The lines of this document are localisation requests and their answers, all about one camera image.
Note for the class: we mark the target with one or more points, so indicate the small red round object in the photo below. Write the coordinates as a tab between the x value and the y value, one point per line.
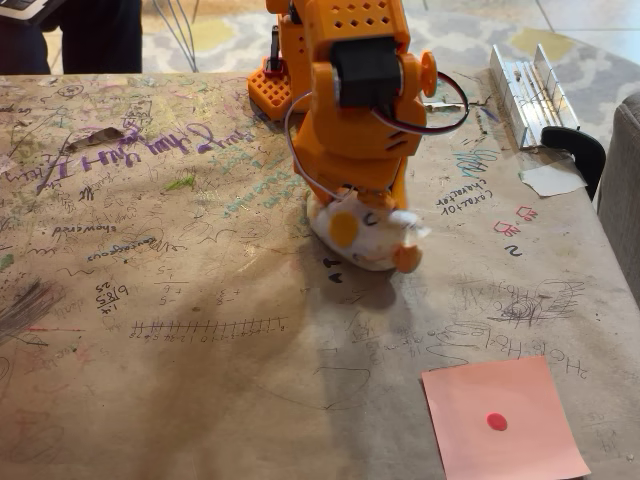
497	421

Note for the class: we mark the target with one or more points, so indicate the grey upholstered seat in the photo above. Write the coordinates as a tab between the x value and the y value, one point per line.
622	200

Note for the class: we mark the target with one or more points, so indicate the white tape piece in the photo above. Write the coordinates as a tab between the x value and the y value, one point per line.
550	180

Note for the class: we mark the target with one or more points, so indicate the person's dark trousers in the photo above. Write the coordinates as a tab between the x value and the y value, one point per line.
100	40

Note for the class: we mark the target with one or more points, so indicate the black and red base clamp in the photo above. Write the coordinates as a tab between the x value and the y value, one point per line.
274	50

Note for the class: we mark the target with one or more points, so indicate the white and orange plush toy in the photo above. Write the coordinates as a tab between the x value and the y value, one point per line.
365	240

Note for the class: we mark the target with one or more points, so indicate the grey and yellow patterned rug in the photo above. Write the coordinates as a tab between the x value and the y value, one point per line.
590	65

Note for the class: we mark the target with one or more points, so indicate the brown scribbled paper table cover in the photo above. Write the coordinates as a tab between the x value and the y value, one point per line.
200	350

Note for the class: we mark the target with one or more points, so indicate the orange gripper with servo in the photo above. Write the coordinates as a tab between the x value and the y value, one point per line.
361	184

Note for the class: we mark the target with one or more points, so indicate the orange robot arm with base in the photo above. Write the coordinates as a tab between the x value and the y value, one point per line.
340	30

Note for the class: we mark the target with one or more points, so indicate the grey laptop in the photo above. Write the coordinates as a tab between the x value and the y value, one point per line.
20	6

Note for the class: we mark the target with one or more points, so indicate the aluminium rail bracket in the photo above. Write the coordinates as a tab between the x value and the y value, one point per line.
530	95

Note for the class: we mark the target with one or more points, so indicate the pink sticky note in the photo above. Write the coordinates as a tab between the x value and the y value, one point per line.
500	390

